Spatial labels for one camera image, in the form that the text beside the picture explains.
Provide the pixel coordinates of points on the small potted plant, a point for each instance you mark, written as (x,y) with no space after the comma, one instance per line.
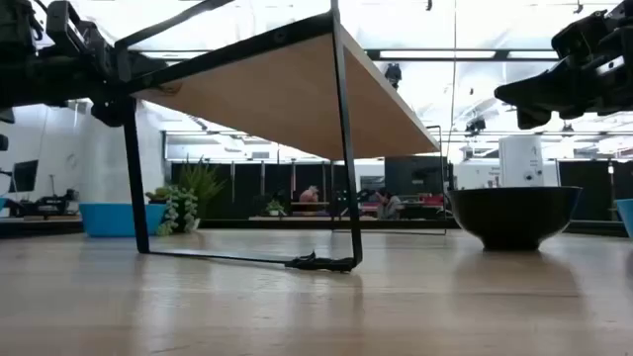
(275,208)

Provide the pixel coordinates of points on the ceiling light strip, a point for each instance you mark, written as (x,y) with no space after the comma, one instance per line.
(435,54)

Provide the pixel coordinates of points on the black bowl with patterned inside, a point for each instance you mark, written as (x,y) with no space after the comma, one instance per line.
(514,217)

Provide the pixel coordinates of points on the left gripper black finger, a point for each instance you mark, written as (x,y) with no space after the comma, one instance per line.
(146,62)
(146,78)

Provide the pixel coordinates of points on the white cylindrical device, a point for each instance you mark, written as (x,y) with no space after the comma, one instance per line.
(520,160)

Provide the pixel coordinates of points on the black desk equipment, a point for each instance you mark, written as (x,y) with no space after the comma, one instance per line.
(47,204)

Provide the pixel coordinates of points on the black ceiling camera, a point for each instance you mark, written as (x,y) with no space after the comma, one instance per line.
(393,75)

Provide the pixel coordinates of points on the green succulent plant in pot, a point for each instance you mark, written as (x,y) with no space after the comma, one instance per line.
(180,207)

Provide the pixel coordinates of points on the dark wall monitor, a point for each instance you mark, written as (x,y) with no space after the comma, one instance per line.
(24,176)

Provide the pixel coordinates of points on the large dark screen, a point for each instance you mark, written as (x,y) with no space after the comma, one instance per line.
(415,173)

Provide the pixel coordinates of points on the black metal table frame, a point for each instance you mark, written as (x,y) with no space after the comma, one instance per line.
(297,224)

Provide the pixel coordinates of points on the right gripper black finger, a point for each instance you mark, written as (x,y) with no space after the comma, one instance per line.
(539,99)
(539,84)

